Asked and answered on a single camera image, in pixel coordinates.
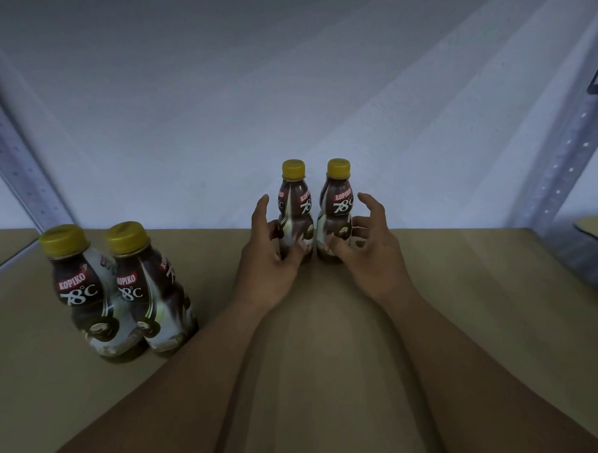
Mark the person's right hand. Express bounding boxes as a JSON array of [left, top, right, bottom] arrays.
[[324, 191, 425, 306]]

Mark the brown coffee bottle yellow cap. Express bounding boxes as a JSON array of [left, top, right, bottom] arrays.
[[314, 157, 357, 265], [34, 223, 154, 365], [275, 159, 319, 265], [100, 220, 205, 360]]

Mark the grey metal shelf beam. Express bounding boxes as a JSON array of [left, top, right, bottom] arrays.
[[536, 227, 598, 299]]

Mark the person's left forearm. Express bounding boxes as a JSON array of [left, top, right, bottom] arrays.
[[54, 288, 289, 453]]

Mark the person's left hand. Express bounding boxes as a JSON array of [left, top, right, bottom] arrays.
[[231, 193, 314, 313]]

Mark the person's right forearm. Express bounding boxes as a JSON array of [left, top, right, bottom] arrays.
[[371, 284, 598, 453]]

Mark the grey perforated metal shelf upright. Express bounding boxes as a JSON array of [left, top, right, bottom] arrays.
[[506, 0, 598, 240], [0, 85, 82, 235]]

